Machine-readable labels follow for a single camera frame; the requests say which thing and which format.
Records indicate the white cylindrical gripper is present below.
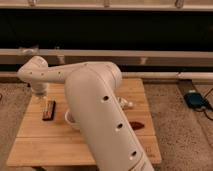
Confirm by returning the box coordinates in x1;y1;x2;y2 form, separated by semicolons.
31;83;48;112

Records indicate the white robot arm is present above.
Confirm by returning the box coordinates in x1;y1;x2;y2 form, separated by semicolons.
18;56;154;171

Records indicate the white plastic cup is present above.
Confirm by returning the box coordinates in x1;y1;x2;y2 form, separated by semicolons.
65;110;80;130

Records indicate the dark red small object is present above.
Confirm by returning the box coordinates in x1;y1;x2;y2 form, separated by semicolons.
130;121;145;130

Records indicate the blue device on floor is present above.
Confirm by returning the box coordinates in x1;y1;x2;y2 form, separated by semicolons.
184;91;205;108

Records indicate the black cable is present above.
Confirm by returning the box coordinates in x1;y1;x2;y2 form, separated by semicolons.
195;87;213;122

